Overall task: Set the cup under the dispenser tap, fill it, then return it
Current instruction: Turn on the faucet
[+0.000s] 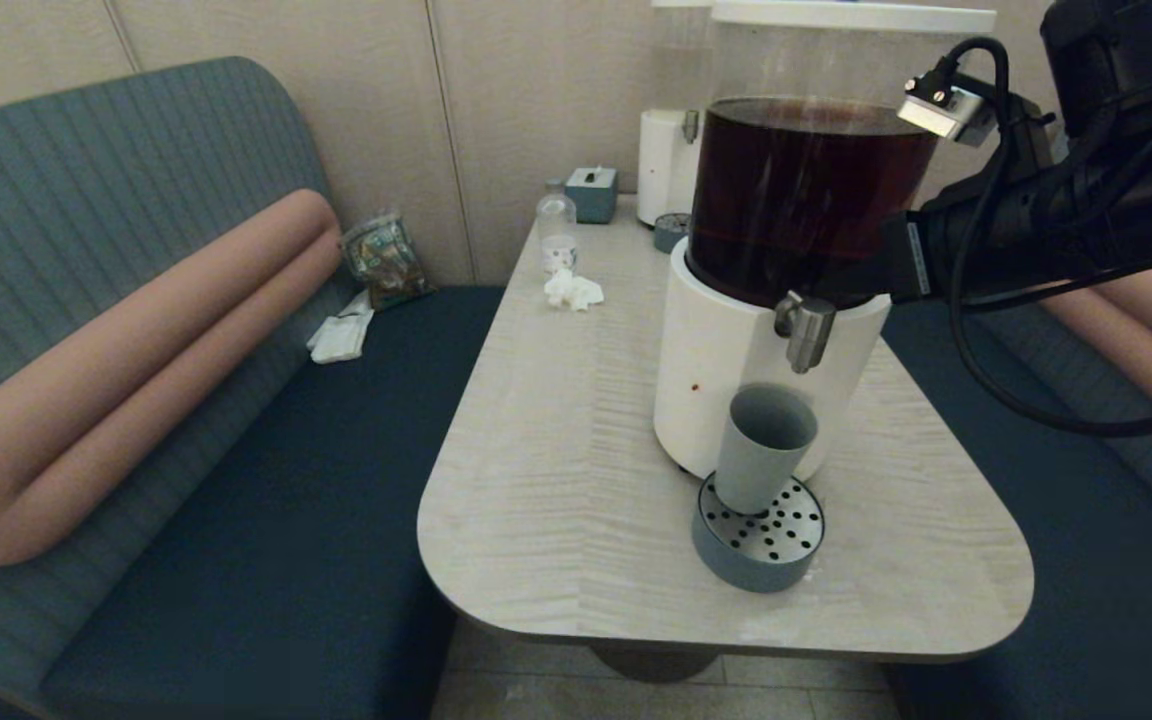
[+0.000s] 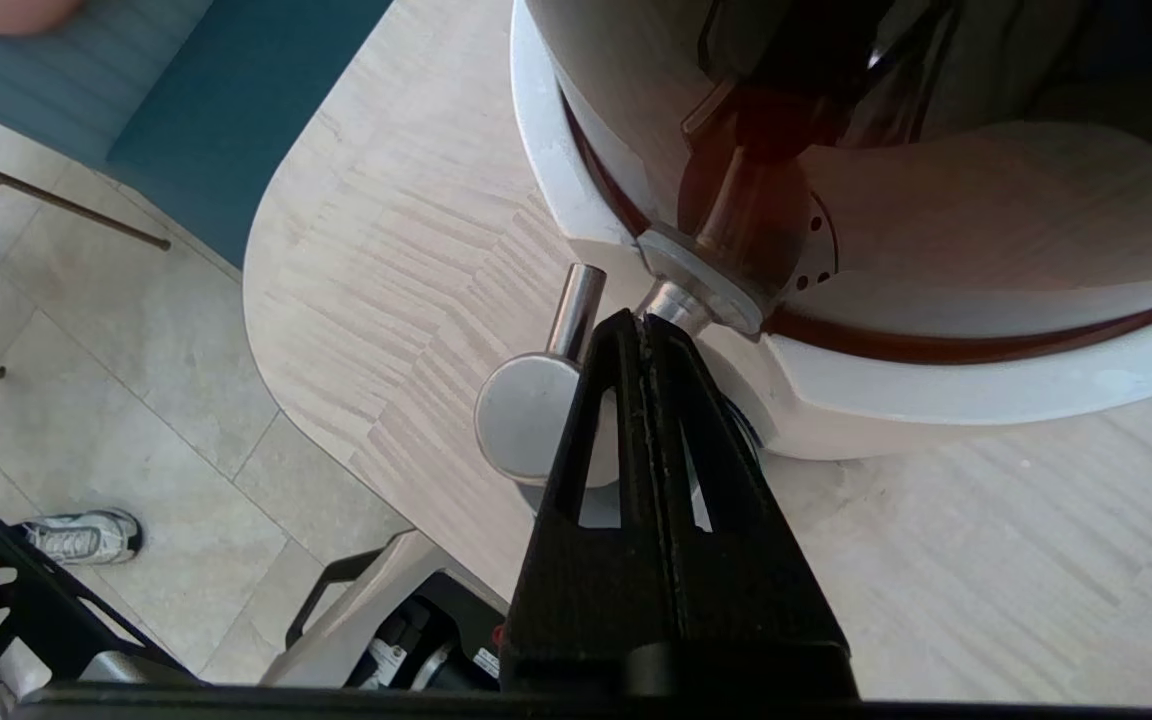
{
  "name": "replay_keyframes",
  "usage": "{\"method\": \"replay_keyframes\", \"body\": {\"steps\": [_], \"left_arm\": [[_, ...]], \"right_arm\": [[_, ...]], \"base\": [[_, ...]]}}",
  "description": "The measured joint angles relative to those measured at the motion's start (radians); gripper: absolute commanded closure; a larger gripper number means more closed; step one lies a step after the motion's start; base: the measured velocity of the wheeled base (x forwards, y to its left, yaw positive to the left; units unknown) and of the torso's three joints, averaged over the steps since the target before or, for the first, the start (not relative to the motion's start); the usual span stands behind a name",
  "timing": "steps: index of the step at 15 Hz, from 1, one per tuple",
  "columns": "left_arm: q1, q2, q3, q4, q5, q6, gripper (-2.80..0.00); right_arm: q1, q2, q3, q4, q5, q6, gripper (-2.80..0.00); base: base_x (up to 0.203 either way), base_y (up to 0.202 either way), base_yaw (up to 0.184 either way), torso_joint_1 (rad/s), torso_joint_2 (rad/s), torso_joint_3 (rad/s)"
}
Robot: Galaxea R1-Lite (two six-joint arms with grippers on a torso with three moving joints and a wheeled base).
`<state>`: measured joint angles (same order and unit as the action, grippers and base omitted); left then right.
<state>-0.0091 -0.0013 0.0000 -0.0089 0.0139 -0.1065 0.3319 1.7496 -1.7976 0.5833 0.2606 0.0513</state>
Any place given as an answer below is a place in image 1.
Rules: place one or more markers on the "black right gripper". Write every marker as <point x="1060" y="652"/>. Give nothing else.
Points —
<point x="1016" y="240"/>

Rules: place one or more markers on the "metal dispenser tap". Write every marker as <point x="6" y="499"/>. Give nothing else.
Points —
<point x="806" y="332"/>

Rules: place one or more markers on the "large dark tea dispenser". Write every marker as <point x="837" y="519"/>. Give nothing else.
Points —
<point x="736" y="350"/>

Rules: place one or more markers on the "grey-blue plastic cup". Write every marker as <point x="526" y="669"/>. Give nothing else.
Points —
<point x="761" y="458"/>

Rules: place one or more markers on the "small blue drip tray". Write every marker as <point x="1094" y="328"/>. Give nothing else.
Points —
<point x="669" y="235"/>

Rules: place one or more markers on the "small white drink dispenser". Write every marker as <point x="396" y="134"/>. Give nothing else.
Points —
<point x="664" y="165"/>

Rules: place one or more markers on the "white dispenser lid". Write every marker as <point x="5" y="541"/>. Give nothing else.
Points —
<point x="851" y="17"/>

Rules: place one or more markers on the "blue-grey tissue box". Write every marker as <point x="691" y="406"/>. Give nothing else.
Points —
<point x="591" y="197"/>

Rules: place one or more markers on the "crumpled white tissue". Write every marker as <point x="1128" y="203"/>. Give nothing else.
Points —
<point x="571" y="291"/>

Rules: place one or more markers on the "blue perforated drip tray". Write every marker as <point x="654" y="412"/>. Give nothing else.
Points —
<point x="756" y="562"/>

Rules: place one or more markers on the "clear plastic bottle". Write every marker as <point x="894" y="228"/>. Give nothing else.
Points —
<point x="555" y="227"/>

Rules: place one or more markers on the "blue upholstered bench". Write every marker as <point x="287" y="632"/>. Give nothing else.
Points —
<point x="266" y="520"/>
<point x="1086" y="560"/>

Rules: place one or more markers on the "printed snack bag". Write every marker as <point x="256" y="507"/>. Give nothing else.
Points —
<point x="386" y="260"/>

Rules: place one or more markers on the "white napkin pack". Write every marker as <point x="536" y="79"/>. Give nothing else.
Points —
<point x="341" y="338"/>

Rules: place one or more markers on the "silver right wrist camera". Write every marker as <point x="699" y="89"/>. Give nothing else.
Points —
<point x="941" y="110"/>

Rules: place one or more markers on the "round table pedestal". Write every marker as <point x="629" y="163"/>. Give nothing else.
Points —
<point x="656" y="665"/>

